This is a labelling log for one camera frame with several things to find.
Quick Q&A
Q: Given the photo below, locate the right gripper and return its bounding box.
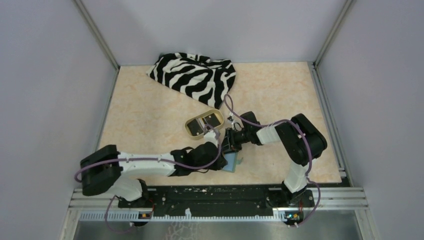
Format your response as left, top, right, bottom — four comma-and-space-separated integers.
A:
221, 127, 251, 154

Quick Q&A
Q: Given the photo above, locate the green card holder wallet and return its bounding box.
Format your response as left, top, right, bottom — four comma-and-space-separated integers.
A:
221, 152, 243, 173

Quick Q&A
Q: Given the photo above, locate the beige oval tray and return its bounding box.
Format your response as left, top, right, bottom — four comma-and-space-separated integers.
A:
184, 109, 224, 140

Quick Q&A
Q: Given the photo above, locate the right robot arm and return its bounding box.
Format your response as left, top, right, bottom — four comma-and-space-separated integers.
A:
222, 111, 328, 206

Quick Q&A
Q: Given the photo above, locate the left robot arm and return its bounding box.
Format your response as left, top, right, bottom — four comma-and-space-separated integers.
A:
74, 141, 228, 207

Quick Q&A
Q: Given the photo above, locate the dark VIP card upper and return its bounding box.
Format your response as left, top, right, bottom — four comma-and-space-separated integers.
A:
202, 113, 221, 128

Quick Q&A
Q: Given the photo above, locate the dark vip card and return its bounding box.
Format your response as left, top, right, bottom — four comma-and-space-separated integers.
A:
202, 113, 221, 128
186, 119, 204, 136

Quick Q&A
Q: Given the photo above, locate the dark VIP card lower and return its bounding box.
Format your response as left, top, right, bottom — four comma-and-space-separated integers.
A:
186, 119, 204, 136

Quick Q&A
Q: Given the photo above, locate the zebra striped cloth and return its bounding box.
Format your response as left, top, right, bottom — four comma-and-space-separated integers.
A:
146, 52, 237, 109

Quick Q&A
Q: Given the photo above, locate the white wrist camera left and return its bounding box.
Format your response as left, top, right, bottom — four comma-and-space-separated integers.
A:
203, 129, 220, 147

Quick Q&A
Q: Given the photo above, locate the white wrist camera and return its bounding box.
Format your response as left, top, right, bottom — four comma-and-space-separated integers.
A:
203, 129, 220, 147
226, 114, 235, 126

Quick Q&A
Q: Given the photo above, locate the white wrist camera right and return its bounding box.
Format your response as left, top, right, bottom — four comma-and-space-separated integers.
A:
226, 114, 235, 126

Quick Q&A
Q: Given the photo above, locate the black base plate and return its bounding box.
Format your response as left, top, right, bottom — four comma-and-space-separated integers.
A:
118, 184, 315, 217

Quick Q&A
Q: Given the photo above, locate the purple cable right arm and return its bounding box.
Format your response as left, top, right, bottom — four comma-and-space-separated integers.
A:
223, 93, 322, 228

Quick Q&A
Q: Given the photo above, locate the aluminium front rail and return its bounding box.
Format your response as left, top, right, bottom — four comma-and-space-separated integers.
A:
60, 185, 380, 240

